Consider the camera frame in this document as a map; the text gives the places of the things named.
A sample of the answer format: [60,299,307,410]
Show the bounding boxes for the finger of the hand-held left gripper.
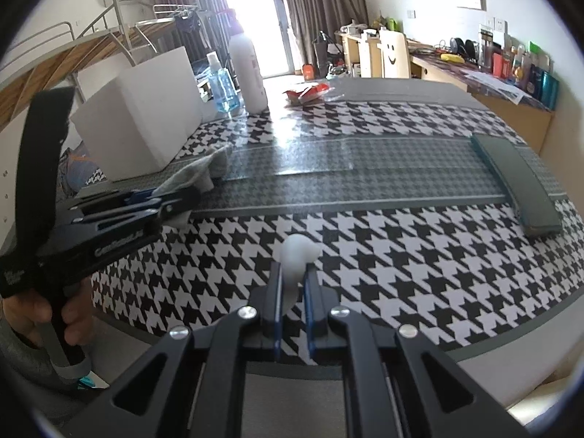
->
[84,185,202,238]
[68,190,161,215]

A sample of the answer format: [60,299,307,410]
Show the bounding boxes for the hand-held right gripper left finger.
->
[61,261,284,438]

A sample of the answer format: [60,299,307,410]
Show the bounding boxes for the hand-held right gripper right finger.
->
[302,268,532,438]

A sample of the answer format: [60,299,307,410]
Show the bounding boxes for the grey sock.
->
[150,145,233,226]

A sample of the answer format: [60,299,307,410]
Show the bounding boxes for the white foam piece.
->
[279,234,320,318]

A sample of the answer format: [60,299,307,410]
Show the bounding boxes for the white foam box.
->
[70,46,204,182]

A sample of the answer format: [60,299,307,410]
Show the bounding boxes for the person's left forearm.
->
[0,315,110,425]

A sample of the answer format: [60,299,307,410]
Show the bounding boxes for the person's left hand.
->
[2,278,94,350]

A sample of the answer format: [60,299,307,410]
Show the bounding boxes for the blue patterned quilt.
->
[59,146,99,197]

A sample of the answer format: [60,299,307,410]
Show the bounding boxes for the blue liquid spray bottle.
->
[205,51,241,114]

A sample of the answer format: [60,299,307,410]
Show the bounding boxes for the clear plastic sheet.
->
[223,136,357,181]

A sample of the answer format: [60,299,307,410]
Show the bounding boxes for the white lotion pump bottle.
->
[227,20,269,114]

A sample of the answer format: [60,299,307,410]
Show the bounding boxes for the large grey metal bunk bed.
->
[0,20,138,183]

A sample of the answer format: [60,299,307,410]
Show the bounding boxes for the red snack packet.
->
[283,83,333,105]

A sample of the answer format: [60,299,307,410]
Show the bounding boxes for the hanging dark clothes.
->
[176,11,204,35]

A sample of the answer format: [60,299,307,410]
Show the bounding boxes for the small grey metal bunk bed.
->
[137,4,201,51]

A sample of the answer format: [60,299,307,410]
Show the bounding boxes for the glass balcony door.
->
[214,0,297,78]

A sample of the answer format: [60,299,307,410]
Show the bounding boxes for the black bag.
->
[312,32,344,76]

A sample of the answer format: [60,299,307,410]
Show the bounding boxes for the dark green pad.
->
[470,133,563,238]

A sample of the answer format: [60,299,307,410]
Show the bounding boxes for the wooden chair with smiley face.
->
[360,31,411,79]

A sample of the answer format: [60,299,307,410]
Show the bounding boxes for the long wooden desk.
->
[335,31,555,156]

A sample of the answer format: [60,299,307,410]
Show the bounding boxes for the white paper sheet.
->
[465,69,532,101]

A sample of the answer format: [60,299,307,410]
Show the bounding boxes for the black headphones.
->
[449,36,479,59]

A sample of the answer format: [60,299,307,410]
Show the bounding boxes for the row of toiletry bottles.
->
[478,23,561,111]

